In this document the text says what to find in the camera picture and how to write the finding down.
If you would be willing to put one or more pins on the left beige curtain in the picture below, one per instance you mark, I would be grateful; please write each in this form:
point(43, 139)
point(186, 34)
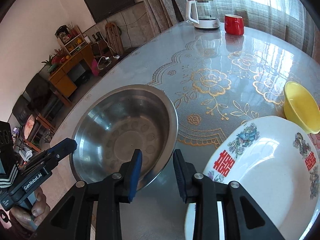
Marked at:
point(160, 2)

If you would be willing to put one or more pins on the person's left hand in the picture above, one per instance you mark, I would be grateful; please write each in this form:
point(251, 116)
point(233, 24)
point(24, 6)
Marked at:
point(39, 212)

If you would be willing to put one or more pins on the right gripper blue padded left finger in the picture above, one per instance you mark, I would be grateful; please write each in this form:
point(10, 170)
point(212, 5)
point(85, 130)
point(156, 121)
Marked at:
point(71, 218)

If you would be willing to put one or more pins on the white glass electric kettle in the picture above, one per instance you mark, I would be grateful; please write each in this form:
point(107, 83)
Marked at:
point(202, 14)

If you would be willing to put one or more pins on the sheer white window curtain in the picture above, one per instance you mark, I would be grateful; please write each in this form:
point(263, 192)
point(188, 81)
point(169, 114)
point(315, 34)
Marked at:
point(286, 19)

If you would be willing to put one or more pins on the stainless steel bowl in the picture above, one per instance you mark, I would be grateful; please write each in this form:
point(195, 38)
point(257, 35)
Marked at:
point(125, 119)

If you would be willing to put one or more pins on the white plate red characters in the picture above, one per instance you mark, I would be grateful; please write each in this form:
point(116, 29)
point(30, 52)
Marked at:
point(277, 164)

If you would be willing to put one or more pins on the red mug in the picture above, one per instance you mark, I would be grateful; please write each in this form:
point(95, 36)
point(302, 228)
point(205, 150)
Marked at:
point(234, 25)

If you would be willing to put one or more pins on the wooden shelf cabinet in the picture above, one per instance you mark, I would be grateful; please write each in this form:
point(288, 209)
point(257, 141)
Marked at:
point(76, 50)

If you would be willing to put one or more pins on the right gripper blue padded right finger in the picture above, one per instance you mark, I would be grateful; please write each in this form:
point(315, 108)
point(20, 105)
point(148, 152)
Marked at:
point(223, 211)

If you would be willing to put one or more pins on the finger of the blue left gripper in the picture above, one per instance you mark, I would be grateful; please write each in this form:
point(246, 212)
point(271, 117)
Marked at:
point(63, 148)

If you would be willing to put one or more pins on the yellow plastic bowl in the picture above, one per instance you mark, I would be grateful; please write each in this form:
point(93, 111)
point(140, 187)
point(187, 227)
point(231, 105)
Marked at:
point(301, 108)

